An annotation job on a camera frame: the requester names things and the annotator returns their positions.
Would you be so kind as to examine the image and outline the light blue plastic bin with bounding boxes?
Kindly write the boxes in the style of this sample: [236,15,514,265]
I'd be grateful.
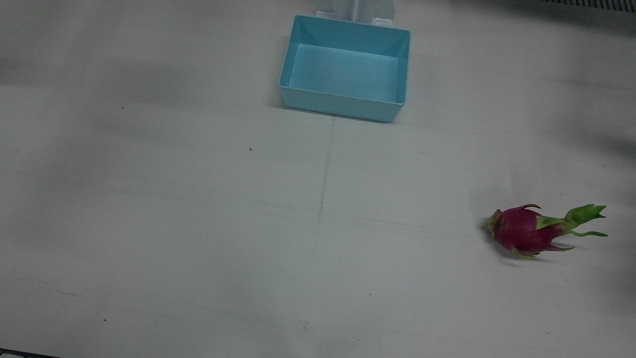
[279,15,411,123]

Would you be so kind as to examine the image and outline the white stand base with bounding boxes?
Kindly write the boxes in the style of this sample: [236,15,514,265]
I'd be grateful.
[316,0,397,25]

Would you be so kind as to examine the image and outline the dark striped ribbed panel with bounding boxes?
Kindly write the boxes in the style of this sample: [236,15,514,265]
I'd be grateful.
[539,0,636,11]

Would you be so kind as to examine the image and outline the red dragon fruit green leaves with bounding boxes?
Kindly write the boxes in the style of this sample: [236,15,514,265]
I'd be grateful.
[487,203,608,259]

